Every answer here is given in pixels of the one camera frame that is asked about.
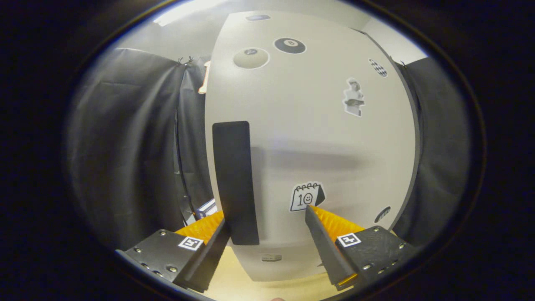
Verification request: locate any black door handle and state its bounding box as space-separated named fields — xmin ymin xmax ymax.
xmin=212 ymin=121 xmax=260 ymax=246

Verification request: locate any thin black cable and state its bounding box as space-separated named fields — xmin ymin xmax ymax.
xmin=173 ymin=109 xmax=197 ymax=226

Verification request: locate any white cabinet door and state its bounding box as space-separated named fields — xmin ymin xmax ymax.
xmin=204 ymin=10 xmax=418 ymax=283

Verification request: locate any black backdrop cloth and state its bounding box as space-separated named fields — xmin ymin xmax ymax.
xmin=67 ymin=48 xmax=473 ymax=251

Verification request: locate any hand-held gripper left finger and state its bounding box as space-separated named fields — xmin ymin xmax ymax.
xmin=116 ymin=210 xmax=230 ymax=293

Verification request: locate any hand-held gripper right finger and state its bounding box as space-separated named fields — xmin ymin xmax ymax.
xmin=305 ymin=205 xmax=418 ymax=291

